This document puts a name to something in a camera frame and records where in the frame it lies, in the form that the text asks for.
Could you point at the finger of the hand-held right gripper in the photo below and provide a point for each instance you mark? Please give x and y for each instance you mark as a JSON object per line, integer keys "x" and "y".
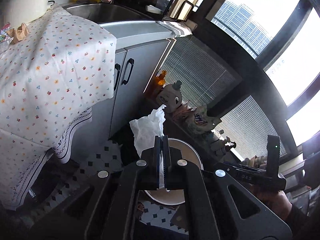
{"x": 245, "y": 168}

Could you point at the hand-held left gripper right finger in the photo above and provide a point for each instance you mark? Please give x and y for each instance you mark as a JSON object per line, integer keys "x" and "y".
{"x": 173, "y": 172}

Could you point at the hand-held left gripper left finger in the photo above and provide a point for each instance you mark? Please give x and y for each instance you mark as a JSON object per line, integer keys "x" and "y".
{"x": 152, "y": 170}

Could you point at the beige round bin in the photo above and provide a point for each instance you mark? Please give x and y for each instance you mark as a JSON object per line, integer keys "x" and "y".
{"x": 187, "y": 152}

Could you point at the white tissue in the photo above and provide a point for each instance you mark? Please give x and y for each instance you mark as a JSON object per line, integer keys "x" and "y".
{"x": 147, "y": 130}

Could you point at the brown paper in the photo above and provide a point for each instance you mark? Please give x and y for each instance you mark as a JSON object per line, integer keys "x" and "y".
{"x": 18, "y": 32}

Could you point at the colourful plastic wrapper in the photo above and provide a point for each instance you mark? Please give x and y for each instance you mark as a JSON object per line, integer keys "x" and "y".
{"x": 4, "y": 33}

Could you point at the person's right hand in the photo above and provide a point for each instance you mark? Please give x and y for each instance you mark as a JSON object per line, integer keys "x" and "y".
{"x": 277, "y": 202}

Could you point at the small beige pump bottle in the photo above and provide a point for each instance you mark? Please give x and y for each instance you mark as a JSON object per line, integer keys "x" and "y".
{"x": 221, "y": 145}

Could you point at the person's foot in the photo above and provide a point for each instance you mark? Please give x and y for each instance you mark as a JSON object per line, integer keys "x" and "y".
{"x": 140, "y": 210}

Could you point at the brown cardboard sheet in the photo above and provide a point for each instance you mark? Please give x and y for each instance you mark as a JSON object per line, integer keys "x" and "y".
{"x": 180, "y": 220}

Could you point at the white detergent jug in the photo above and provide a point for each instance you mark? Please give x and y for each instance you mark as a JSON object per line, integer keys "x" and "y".
{"x": 170, "y": 98}

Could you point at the orange bottle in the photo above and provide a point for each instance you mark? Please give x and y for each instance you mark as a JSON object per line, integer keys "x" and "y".
{"x": 160, "y": 82}

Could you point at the white base cabinet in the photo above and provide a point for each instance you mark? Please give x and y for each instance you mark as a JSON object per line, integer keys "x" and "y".
{"x": 140, "y": 55}

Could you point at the striped grey cloth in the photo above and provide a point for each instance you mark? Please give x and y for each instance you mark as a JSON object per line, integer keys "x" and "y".
{"x": 178, "y": 27}

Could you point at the floral white tablecloth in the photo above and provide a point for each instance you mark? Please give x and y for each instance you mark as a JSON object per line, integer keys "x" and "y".
{"x": 50, "y": 67}

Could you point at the steel sink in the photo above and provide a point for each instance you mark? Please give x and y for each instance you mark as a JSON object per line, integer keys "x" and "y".
{"x": 107, "y": 13}

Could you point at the cream air fryer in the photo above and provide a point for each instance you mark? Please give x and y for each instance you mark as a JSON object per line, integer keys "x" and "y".
{"x": 27, "y": 0}

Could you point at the black window frame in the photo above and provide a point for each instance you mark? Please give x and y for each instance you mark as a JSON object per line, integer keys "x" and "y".
{"x": 250, "y": 62}

